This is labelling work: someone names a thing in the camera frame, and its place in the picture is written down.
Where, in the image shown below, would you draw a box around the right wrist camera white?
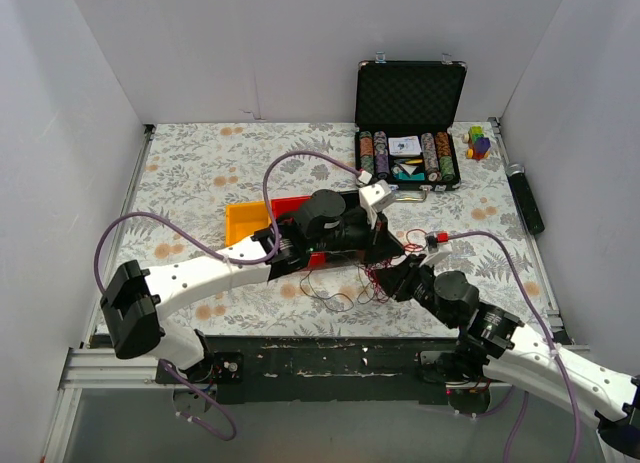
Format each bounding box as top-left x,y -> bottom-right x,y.
421,232 -> 452,267

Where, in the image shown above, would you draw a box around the purple cable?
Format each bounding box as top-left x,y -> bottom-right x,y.
447,230 -> 584,463
93,150 -> 369,442

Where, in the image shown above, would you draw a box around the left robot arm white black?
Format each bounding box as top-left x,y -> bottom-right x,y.
100,183 -> 403,383

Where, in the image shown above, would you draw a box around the white playing card deck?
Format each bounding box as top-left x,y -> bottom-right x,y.
388,135 -> 422,157

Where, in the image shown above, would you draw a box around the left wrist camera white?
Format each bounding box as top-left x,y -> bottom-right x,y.
357,170 -> 395,229

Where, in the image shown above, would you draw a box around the black poker chip case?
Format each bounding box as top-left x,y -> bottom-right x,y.
355,58 -> 467,192

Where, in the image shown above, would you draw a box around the black cylindrical flashlight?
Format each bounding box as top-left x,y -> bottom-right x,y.
506,163 -> 545,236

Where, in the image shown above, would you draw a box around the yellow plastic bin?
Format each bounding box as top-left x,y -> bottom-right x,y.
225,201 -> 270,247

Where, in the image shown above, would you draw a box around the red plastic bin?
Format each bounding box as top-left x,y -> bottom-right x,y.
270,195 -> 331,270

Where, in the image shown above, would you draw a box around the red black wires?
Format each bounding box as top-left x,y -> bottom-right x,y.
298,228 -> 426,314

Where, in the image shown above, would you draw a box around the black plastic bin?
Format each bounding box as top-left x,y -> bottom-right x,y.
335,190 -> 361,214

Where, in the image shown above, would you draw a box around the floral table mat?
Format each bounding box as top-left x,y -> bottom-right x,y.
117,123 -> 552,337

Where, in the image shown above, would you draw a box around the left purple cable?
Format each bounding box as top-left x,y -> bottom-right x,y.
93,150 -> 369,442

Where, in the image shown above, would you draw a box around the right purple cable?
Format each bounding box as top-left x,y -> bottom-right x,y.
447,230 -> 584,463

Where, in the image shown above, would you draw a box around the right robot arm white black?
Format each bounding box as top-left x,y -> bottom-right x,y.
375,255 -> 639,458

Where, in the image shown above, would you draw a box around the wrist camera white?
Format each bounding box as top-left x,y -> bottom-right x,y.
421,232 -> 452,267
357,170 -> 395,229

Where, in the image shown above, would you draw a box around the colourful toy block train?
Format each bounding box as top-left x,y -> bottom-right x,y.
462,126 -> 491,161

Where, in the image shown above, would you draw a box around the aluminium frame rail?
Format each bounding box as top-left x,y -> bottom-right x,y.
59,348 -> 158,389

